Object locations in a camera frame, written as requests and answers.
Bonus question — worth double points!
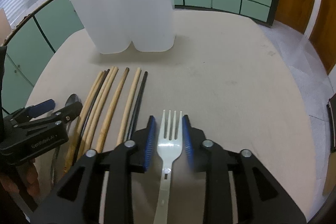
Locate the metal spoon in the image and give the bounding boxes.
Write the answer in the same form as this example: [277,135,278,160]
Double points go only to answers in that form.
[51,93,83,185]

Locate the bamboo chopstick dark red end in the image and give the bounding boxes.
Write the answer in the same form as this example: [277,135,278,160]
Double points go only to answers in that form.
[63,71,104,174]

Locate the bamboo chopstick orange red end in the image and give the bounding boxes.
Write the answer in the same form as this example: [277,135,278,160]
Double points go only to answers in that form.
[77,67,118,160]

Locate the plain bamboo chopstick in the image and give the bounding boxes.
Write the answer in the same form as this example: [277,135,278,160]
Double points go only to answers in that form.
[96,67,129,153]

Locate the dark chopstick patterned end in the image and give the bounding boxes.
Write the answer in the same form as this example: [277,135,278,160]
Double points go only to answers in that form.
[71,69,109,165]

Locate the black chopstick gold band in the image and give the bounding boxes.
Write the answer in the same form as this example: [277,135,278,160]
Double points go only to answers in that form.
[124,71,148,141]

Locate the white plastic fork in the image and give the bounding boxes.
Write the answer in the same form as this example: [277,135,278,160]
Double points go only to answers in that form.
[154,110,183,223]

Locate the bamboo chopstick red floral end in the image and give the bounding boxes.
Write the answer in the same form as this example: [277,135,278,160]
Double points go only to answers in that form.
[76,66,114,157]

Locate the green lower kitchen cabinets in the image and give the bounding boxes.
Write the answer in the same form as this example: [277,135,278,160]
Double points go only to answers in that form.
[2,0,279,114]

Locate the left hand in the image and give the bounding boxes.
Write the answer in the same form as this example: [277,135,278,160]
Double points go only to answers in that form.
[1,159,41,198]

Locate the dark cabinet at right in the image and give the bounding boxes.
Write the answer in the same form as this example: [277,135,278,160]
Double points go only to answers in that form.
[326,94,336,153]

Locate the white double utensil holder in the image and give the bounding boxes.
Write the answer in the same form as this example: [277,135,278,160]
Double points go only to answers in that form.
[70,0,175,55]

